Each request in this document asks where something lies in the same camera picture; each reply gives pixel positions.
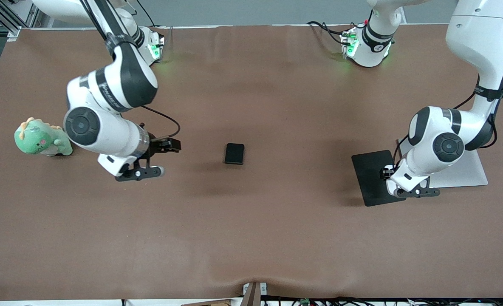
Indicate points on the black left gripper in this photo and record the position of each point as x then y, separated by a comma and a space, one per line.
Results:
386, 174

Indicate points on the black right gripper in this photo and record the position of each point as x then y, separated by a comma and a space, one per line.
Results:
156, 145

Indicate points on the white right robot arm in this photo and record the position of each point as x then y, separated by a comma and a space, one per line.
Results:
107, 85

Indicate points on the black phone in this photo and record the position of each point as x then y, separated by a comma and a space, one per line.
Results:
234, 154

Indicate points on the silver laptop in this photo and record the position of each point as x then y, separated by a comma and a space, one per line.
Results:
474, 174

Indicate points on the metal table edge bracket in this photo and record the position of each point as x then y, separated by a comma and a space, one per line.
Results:
254, 293

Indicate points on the green dinosaur plush toy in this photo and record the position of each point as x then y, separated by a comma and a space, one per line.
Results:
39, 140

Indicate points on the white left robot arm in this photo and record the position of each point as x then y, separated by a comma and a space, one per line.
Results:
481, 34

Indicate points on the black mouse pad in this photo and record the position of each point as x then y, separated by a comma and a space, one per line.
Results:
370, 178

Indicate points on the aluminium frame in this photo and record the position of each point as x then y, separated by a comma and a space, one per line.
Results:
1, 17

